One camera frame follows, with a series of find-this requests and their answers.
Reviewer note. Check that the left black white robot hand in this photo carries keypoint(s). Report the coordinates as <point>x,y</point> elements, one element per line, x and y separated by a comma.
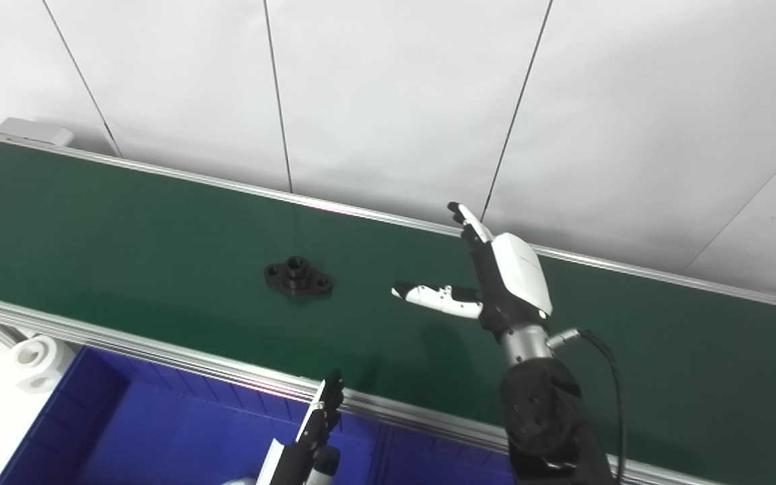
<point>300,458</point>

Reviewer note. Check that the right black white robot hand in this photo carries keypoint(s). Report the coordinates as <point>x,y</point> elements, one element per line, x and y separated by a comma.
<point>516,276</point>

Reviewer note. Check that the black flanged metal part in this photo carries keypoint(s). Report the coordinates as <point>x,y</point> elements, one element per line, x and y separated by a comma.
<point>297,277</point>

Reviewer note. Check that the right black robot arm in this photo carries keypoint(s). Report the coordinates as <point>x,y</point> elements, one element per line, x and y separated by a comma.
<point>543,417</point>

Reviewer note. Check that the blue plastic bin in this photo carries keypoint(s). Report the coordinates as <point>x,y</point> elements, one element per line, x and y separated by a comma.
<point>428,465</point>
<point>159,438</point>

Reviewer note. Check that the green conveyor belt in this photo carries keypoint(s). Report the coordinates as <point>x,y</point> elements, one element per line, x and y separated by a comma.
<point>159,256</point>

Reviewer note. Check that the white plastic spool part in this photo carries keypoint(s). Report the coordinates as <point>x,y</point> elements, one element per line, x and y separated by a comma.
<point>41,360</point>

